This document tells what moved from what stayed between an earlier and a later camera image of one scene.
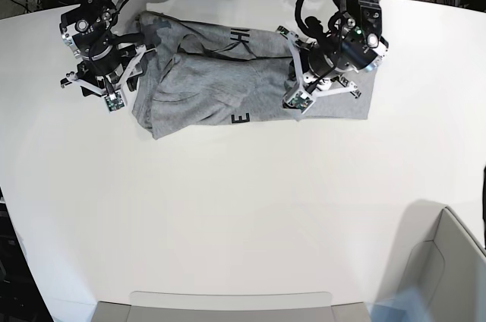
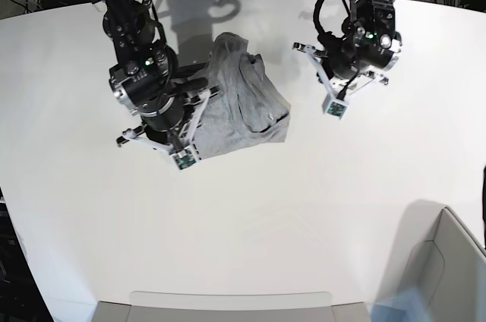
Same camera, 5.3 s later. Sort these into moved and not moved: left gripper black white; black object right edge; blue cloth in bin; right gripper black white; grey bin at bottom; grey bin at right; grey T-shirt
Moved: left gripper black white; grey T-shirt; right gripper black white
Not moved: grey bin at right; grey bin at bottom; black object right edge; blue cloth in bin
